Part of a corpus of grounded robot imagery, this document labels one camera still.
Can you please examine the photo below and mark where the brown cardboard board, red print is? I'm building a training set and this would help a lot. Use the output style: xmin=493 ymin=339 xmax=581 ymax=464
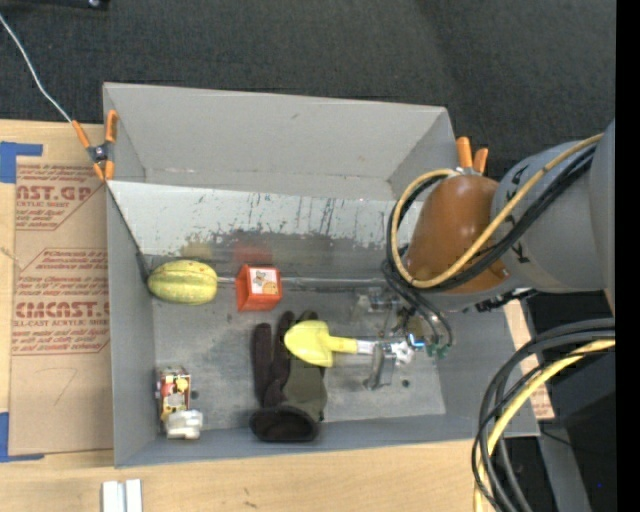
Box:
xmin=0 ymin=118 xmax=556 ymax=464

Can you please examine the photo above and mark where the grey metal bin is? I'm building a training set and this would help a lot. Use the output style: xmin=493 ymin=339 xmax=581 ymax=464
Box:
xmin=101 ymin=81 xmax=541 ymax=469

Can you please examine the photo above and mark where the orange printed box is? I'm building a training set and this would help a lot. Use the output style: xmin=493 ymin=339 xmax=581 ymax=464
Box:
xmin=234 ymin=264 xmax=284 ymax=313

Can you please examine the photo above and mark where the colourful bottle with white cap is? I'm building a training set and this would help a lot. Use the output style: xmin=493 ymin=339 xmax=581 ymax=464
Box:
xmin=154 ymin=365 xmax=205 ymax=441

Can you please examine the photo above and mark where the yellow toy shovel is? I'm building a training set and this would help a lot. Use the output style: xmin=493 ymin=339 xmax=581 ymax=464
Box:
xmin=283 ymin=319 xmax=361 ymax=369

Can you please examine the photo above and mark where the dark brown and olive glove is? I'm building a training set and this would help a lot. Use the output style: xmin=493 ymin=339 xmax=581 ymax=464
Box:
xmin=248 ymin=309 xmax=329 ymax=443

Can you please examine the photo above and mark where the yellow-green toy squash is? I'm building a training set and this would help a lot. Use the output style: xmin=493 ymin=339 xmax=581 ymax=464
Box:
xmin=146 ymin=259 xmax=220 ymax=306

